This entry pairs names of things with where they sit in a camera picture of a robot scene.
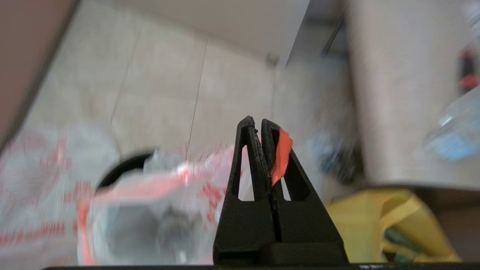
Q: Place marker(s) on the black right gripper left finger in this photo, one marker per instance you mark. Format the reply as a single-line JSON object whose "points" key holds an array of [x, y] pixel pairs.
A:
{"points": [[243, 225]]}

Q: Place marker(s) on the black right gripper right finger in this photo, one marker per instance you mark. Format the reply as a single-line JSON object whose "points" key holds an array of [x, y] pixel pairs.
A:
{"points": [[307, 225]]}

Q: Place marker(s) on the white red-print plastic bag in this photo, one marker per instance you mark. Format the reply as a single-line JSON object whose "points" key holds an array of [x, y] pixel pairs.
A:
{"points": [[150, 210], [30, 187]]}

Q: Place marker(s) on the yellow fabric tote bag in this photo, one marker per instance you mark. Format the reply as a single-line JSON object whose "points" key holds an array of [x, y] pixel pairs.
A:
{"points": [[360, 225]]}

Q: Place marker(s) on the clear bag with black items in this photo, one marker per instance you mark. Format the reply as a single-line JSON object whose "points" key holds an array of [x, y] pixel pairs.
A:
{"points": [[333, 157]]}

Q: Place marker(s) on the black round trash bin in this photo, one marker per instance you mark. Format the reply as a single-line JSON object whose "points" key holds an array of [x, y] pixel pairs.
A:
{"points": [[120, 168]]}

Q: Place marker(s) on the beige wood-grain bench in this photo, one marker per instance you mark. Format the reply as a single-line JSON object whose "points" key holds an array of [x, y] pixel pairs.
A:
{"points": [[405, 93]]}

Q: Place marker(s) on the crumpled clear plastic bottle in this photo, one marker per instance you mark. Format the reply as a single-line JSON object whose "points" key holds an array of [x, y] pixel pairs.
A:
{"points": [[457, 131]]}

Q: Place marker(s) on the dark metal bench leg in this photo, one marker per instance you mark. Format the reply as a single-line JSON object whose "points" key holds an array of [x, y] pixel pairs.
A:
{"points": [[332, 37]]}

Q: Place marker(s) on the white door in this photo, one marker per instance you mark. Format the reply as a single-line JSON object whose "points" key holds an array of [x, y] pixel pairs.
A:
{"points": [[225, 22]]}

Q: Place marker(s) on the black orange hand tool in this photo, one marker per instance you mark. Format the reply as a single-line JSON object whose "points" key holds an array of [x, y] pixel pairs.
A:
{"points": [[468, 75]]}

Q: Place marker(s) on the grey baseboard strip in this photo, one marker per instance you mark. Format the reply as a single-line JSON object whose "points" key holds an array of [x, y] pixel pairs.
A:
{"points": [[39, 77]]}

